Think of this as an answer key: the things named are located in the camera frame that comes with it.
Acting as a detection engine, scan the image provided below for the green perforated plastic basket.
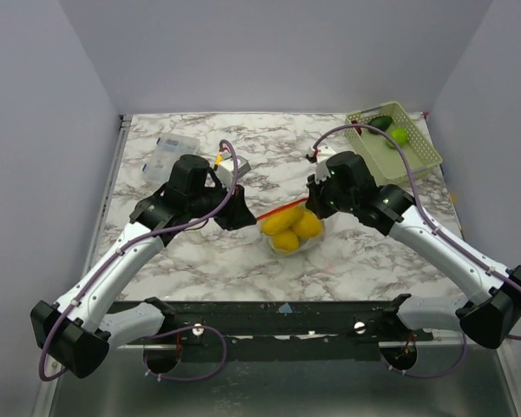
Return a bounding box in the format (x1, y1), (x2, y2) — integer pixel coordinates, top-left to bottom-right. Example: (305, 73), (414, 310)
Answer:
(345, 102), (442, 185)

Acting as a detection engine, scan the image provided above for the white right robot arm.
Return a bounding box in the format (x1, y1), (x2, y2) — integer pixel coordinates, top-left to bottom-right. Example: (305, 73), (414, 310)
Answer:
(307, 147), (521, 349)

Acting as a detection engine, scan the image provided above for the yellow toy mango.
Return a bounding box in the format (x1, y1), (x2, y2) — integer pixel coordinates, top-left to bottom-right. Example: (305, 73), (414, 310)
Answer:
(261, 206), (303, 236)

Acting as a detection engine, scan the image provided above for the clear plastic box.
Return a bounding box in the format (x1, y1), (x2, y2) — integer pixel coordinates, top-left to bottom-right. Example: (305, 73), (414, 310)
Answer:
(142, 133), (200, 185)

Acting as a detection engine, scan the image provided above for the yellow toy pear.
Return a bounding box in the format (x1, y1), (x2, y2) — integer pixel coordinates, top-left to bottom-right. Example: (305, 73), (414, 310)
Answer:
(272, 228), (300, 254)

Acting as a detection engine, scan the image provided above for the yellow toy lemon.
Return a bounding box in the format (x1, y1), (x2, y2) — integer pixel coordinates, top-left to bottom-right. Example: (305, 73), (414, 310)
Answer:
(292, 210), (323, 240)

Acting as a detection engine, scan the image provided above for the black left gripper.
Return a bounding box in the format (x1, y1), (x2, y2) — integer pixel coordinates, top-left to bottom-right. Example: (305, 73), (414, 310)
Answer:
(188, 178), (257, 231)

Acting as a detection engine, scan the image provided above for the light green toy apple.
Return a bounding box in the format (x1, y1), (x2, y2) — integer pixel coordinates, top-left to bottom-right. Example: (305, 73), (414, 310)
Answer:
(390, 127), (409, 147)

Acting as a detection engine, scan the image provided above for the aluminium frame rail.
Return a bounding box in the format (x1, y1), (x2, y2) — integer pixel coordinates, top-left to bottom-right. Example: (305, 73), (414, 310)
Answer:
(30, 329), (505, 417)

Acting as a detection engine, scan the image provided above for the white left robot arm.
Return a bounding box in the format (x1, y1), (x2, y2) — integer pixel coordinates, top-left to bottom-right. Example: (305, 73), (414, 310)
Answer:
(30, 150), (256, 379)

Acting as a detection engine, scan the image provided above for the dark green toy avocado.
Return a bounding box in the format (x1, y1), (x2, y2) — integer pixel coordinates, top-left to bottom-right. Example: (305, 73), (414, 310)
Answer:
(368, 116), (393, 131)

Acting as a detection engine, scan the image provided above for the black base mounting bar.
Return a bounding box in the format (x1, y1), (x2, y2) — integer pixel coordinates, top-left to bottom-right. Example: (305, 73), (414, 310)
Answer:
(125, 295), (490, 361)

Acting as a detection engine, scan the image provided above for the clear zip bag orange zipper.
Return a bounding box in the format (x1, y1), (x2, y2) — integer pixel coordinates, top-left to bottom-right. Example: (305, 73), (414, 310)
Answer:
(256, 197), (328, 256)

